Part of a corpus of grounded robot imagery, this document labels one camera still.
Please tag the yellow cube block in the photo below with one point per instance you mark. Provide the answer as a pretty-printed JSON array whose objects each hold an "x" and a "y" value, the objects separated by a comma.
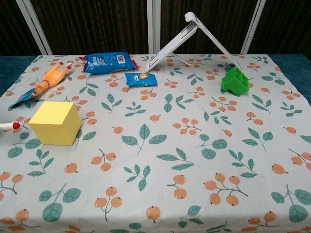
[{"x": 54, "y": 126}]

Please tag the white marker with red cap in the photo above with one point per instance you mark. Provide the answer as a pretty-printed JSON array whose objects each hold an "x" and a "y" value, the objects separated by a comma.
[{"x": 7, "y": 126}]

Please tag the floral leaf and berry tablecloth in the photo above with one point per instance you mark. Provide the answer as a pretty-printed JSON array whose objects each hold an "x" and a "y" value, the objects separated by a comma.
[{"x": 155, "y": 150}]

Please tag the small blue snack packet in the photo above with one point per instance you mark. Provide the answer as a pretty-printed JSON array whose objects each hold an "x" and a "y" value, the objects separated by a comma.
[{"x": 141, "y": 79}]

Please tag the large blue snack bag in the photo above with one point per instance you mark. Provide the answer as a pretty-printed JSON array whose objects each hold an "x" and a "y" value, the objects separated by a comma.
[{"x": 107, "y": 61}]

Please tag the green plastic building block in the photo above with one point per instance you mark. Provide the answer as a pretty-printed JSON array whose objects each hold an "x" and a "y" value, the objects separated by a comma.
[{"x": 234, "y": 82}]

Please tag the white folding stand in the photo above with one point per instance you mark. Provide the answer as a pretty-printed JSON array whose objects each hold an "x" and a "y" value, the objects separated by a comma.
[{"x": 213, "y": 36}]

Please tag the dark brown curtain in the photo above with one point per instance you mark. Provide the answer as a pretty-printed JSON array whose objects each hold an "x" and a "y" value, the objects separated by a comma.
[{"x": 97, "y": 24}]

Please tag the orange rubber chicken toy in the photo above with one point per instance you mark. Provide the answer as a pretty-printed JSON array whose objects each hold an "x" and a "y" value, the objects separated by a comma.
[{"x": 51, "y": 77}]

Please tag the dark blue wrapper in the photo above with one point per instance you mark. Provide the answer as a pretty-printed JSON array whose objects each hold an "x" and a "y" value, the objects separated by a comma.
[{"x": 23, "y": 98}]

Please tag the white upright frame post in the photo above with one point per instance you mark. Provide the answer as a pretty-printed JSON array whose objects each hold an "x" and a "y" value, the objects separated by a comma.
[{"x": 153, "y": 24}]

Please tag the white slanted frame post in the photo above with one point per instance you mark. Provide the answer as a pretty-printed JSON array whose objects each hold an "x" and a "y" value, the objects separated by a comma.
[
  {"x": 36, "y": 26},
  {"x": 252, "y": 24}
]

